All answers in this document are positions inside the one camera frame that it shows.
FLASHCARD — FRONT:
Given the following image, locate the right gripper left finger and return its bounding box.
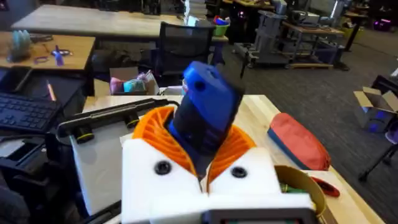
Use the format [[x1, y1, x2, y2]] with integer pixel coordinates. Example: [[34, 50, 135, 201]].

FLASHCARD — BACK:
[[121, 106, 210, 224]]

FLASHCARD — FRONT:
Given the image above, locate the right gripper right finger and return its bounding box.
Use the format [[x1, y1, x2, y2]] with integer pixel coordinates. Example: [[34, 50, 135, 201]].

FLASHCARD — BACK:
[[206, 124, 282, 198]]

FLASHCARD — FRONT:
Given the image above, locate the blue electric screwdriver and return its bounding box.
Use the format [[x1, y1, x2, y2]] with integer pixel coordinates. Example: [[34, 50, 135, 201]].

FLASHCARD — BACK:
[[167, 60, 246, 180]]

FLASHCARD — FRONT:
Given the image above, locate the red toy vegetable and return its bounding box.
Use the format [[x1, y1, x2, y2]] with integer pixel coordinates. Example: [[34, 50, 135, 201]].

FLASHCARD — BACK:
[[310, 176, 341, 198]]

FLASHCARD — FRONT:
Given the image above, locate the tan tub with toys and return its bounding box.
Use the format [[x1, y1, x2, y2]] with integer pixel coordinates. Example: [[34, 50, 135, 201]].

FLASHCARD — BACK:
[[274, 164, 326, 218]]

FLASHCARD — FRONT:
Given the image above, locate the red and blue zip bag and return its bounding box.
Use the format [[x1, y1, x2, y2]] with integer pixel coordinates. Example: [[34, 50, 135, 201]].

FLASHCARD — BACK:
[[267, 112, 331, 172]]

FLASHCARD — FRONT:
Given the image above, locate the black keyboard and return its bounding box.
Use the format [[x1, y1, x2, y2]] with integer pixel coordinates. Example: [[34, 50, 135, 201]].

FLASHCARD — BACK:
[[0, 91, 62, 135]]

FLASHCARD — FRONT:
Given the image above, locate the cardboard box with soft bags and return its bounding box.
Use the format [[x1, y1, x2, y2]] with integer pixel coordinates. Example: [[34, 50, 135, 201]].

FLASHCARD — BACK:
[[109, 66, 160, 96]]

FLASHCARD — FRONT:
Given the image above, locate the wooden side desk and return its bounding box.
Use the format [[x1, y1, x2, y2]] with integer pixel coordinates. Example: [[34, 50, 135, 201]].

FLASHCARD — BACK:
[[0, 30, 96, 72]]

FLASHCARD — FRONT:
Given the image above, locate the black mesh office chair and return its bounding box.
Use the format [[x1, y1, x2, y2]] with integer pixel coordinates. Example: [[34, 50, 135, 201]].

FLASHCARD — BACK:
[[154, 21, 216, 82]]

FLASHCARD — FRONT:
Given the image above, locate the grey equipment cart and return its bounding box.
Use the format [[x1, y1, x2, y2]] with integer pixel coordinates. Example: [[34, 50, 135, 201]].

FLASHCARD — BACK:
[[233, 10, 290, 70]]

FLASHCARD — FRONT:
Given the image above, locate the long wooden table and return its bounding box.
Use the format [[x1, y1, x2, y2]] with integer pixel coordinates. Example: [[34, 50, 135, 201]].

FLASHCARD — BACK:
[[11, 4, 229, 44]]

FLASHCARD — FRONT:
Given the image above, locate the teal peg rack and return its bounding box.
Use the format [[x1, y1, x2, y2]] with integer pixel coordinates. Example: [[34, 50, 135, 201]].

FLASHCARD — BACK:
[[6, 29, 32, 62]]

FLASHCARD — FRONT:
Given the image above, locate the open cardboard box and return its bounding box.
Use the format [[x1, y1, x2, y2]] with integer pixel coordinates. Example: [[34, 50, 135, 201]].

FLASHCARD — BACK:
[[353, 86, 398, 134]]

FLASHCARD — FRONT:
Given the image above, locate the green bin with toys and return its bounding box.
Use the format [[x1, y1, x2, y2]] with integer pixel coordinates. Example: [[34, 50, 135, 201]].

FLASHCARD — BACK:
[[212, 15, 231, 37]]

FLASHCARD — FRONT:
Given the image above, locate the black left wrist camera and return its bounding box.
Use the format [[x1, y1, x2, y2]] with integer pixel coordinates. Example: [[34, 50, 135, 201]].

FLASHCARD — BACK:
[[57, 97, 170, 144]]

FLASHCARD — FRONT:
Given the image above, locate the wooden workbench with metal frame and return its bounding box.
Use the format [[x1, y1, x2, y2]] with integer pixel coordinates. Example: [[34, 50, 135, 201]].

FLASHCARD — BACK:
[[282, 21, 351, 71]]

